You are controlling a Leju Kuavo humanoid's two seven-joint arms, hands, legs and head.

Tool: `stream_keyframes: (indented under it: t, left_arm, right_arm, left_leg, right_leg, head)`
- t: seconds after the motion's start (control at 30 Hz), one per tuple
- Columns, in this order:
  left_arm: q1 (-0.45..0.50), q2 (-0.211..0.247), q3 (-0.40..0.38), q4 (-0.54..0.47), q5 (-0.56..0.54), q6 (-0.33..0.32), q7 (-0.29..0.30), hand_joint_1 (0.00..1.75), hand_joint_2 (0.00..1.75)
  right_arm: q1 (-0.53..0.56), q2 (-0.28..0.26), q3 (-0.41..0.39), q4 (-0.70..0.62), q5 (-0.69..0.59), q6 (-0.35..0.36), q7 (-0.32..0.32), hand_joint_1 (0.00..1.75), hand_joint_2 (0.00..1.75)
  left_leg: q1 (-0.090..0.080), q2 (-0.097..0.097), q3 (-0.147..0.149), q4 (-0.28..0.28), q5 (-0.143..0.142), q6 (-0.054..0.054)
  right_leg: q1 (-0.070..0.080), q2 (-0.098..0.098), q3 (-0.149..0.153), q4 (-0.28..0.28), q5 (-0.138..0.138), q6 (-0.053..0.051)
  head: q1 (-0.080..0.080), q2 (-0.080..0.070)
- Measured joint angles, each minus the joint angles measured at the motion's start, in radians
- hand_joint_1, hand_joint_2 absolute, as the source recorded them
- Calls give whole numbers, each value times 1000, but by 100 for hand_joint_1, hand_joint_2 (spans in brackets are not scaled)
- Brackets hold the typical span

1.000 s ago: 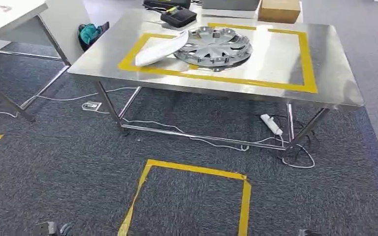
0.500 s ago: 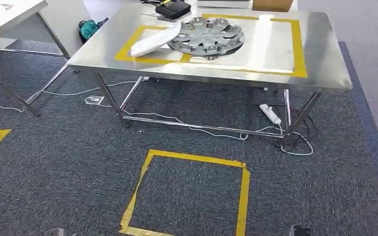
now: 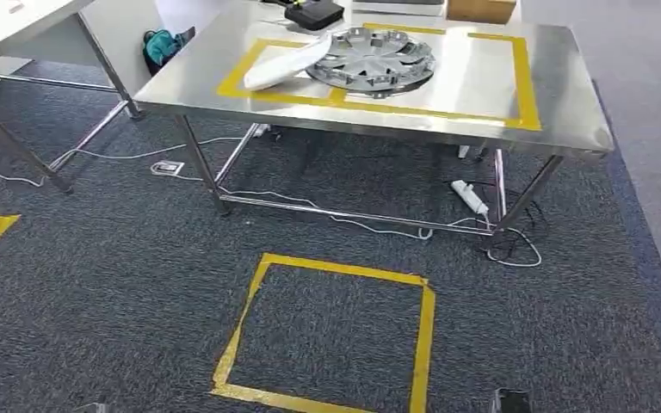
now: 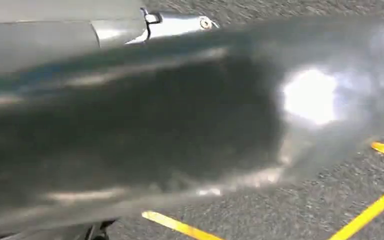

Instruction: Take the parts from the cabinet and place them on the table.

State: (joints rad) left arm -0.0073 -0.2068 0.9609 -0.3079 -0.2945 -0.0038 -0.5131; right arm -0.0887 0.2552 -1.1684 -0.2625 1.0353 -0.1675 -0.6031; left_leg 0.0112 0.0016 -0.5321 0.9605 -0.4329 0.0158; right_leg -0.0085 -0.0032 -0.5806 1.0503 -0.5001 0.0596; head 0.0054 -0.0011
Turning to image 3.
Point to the robot's black foot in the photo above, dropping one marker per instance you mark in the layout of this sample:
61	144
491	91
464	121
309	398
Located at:
510	402

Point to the black box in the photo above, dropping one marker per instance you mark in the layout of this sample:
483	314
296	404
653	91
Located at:
314	13

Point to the grey tray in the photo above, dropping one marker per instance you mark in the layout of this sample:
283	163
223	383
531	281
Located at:
399	6

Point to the yellow table tape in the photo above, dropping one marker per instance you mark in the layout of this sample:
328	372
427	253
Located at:
521	80

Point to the floor socket plate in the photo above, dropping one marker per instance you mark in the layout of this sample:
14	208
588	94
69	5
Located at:
167	168

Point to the white curved plastic part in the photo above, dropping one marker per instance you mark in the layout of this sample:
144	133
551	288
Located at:
285	65

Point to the white table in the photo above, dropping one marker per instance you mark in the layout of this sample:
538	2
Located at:
0	25

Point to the long white power strip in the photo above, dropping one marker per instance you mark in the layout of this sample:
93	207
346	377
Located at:
469	196

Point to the teal bag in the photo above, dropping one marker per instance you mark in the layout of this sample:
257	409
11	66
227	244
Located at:
162	47

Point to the silver wheel cover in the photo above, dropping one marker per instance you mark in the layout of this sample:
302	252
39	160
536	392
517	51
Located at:
373	60

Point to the cardboard box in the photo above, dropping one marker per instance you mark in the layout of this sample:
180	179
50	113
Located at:
481	10

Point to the steel table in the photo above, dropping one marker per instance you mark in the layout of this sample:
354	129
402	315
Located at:
479	74

